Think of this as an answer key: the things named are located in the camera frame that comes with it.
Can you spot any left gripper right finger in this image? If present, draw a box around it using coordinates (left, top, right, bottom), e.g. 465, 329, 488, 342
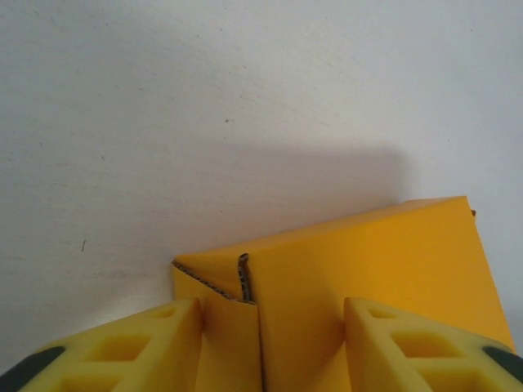
344, 296, 523, 392

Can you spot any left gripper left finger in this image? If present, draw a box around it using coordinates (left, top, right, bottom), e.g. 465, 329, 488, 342
0, 297, 204, 392

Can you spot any yellow cardboard box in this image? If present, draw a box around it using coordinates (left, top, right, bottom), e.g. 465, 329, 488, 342
171, 195, 516, 392

